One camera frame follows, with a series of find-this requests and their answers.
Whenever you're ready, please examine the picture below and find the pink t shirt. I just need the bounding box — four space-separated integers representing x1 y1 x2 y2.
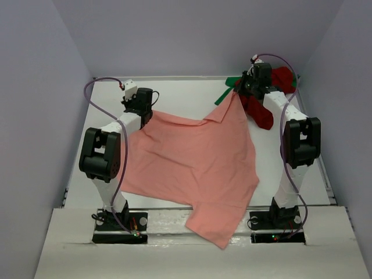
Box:
121 92 259 249

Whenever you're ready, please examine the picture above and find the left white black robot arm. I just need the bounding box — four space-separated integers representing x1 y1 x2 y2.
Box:
78 84 160 237

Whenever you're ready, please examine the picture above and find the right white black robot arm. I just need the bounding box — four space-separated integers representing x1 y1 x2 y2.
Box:
234 58 321 233

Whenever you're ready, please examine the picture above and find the green t shirt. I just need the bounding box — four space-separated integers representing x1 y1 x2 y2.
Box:
214 72 300 105

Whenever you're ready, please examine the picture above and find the red t shirt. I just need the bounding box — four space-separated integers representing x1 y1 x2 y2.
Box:
239 66 296 130

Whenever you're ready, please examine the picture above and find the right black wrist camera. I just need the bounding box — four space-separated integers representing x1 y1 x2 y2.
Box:
253 63 272 87

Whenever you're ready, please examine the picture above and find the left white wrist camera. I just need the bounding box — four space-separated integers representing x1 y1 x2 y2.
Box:
119 79 138 102

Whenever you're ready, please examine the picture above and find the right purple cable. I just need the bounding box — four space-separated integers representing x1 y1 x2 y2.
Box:
249 53 309 241

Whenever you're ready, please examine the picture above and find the purple cable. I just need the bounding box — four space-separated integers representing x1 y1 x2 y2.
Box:
83 77 137 233
249 53 309 241

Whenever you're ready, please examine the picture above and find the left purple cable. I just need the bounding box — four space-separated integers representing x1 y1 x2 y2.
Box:
83 77 137 233

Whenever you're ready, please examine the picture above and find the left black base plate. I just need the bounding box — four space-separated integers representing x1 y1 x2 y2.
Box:
91 209 148 245

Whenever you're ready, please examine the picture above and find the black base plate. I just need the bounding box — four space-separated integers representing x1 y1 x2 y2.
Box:
246 211 306 244
91 209 148 245

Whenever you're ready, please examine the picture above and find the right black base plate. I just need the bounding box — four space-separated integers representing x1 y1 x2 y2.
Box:
246 211 306 244

